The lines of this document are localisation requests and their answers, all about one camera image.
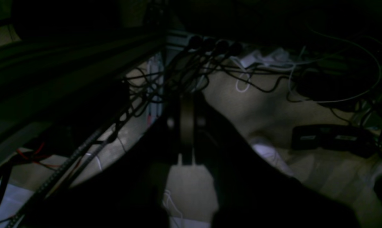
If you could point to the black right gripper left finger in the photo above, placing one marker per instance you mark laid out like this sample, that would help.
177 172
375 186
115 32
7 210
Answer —
127 194

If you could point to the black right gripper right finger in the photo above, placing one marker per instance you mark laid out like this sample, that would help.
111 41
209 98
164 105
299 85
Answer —
250 192

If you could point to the black power brick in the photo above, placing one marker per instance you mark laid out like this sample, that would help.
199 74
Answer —
357 141

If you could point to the aluminium frame post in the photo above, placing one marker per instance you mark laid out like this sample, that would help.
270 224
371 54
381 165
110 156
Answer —
155 66

